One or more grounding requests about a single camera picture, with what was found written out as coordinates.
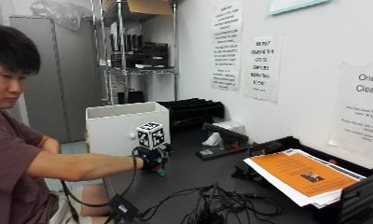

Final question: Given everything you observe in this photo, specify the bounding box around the white cube of black markers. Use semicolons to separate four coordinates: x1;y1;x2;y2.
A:
136;121;166;150

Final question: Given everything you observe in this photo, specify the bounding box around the crumpled white paper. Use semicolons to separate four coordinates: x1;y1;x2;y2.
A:
201;132;225;147

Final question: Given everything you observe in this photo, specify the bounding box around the white drawer box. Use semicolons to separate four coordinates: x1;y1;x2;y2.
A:
84;101;172;158

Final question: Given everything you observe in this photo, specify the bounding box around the black desk stapler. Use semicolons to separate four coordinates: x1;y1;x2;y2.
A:
194;122;251;161

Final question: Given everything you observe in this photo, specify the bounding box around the stack of black trays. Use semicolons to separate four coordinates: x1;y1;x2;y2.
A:
156;97;226;129

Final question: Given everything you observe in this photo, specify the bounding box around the small white box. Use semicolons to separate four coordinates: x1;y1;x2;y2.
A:
213;120;249;136

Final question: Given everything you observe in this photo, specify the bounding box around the stack of white paper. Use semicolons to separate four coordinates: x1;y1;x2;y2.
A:
242;147;366;209

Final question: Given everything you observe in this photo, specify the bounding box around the orange paper sheet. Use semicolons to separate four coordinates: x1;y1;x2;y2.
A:
249;151;360;198

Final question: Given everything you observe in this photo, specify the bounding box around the row of black binders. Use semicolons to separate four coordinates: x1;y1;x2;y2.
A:
108;33;170;69

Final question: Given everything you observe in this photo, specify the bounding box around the grey metal cabinet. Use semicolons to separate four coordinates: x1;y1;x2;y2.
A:
9;15;106;145

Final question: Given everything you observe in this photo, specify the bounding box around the the person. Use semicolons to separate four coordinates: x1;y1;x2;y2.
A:
0;19;172;224

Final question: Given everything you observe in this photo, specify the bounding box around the black paper tray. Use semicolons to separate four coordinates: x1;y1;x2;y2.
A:
230;135;373;224

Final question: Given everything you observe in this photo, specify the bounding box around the brown cardboard box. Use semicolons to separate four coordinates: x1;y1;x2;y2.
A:
102;0;174;18

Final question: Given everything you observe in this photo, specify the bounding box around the clear plastic bag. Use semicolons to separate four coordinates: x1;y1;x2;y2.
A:
28;0;93;32

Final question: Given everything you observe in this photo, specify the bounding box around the black glove cable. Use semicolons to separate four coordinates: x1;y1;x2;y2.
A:
60;148;140;209

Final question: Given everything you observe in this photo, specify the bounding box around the black cable hub box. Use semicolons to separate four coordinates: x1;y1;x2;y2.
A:
105;193;140;224

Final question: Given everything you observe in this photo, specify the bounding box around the tangle of black cables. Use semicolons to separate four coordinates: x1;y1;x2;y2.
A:
136;182;286;224

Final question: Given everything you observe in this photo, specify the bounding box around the metal wire shelf rack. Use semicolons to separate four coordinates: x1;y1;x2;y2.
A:
89;0;179;106

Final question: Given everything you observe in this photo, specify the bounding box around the medium white wall notice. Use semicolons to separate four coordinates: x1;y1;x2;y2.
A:
243;36;283;104

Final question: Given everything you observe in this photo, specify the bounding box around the tall narrow wall notice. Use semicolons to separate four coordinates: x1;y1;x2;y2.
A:
210;2;245;92

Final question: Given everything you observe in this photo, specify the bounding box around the large white wall notice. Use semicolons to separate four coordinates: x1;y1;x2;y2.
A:
327;61;373;163

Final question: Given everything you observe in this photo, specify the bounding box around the green-edged wall board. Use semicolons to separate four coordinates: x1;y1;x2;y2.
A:
269;0;331;16

